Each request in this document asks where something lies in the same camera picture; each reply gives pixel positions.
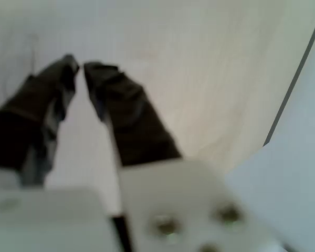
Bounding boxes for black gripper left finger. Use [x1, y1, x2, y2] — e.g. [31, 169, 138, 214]
[0, 54, 80, 186]

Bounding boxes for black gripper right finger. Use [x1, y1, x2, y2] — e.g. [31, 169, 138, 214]
[83, 61, 184, 168]

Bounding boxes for black tape strip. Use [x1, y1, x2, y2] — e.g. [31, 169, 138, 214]
[262, 2, 315, 148]

